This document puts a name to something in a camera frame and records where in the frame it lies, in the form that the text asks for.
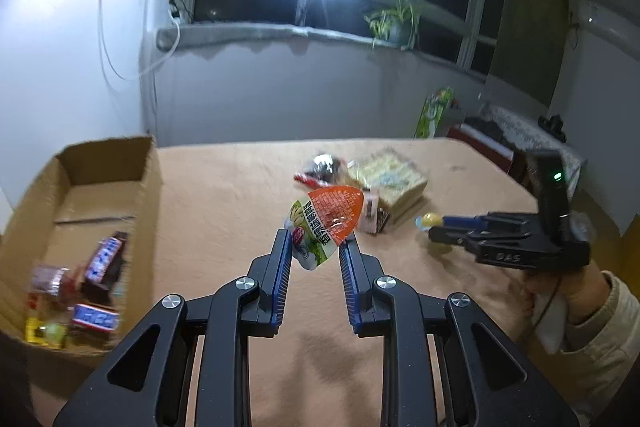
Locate orange green snack packet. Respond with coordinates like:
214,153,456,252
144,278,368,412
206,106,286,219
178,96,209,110
284,186,365,270

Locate light tripod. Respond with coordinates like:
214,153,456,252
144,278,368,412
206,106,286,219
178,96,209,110
295,0,332,28

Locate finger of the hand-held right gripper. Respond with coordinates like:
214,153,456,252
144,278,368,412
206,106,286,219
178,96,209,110
428,226,532,249
442,212,540,231

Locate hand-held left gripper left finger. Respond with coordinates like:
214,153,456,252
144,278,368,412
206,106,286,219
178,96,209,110
52,228,293,427

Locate yellow ball candy capsule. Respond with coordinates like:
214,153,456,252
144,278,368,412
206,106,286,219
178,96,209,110
416,212,445,240

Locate small pink white box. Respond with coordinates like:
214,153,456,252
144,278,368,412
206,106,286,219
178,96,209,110
357,188,392,235

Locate white panel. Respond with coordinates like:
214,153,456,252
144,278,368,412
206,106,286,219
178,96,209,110
0,0,153,212

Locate white cable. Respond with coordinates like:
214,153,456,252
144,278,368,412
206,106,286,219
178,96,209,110
98,0,182,82

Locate brown chocolate bar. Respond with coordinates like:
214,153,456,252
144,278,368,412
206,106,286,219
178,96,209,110
82,232,130,286
70,303,122,333

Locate clear packet of dark candies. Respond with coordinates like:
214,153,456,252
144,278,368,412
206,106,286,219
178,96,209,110
294,153,351,188

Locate person's right forearm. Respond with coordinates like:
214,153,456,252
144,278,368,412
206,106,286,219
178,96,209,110
532,271,640,410

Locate potted spider plant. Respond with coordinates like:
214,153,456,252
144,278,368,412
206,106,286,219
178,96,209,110
364,0,426,51

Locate small yellow snack packet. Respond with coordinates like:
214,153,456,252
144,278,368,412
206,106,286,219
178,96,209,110
25,317,68,349

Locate red purple snack packet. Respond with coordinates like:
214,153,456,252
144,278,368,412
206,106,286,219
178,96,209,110
30,263,83,308

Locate dark red box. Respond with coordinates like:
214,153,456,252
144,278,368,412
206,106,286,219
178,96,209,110
447,121,517,174

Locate clear wrapped bread packet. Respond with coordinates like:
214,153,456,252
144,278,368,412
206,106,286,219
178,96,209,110
347,148,429,228

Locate person's right hand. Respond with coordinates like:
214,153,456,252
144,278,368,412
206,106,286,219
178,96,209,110
520,264,612,324

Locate white lace cloth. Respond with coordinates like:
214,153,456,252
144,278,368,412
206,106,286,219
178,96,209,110
479,103,587,198

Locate green carton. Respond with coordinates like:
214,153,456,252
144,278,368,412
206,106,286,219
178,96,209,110
415,87,455,139

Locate grey windowsill cloth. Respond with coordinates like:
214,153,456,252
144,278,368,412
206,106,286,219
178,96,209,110
156,24,416,54

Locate olive curtain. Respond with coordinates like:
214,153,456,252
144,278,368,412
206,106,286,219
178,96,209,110
487,0,572,104

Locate small black object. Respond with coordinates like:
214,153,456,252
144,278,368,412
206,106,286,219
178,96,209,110
537,116,567,141

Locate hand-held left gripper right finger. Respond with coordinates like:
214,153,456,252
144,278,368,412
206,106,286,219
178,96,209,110
338,237,587,427

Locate cardboard box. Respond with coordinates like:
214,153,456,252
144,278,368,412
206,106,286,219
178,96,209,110
0,136,163,354

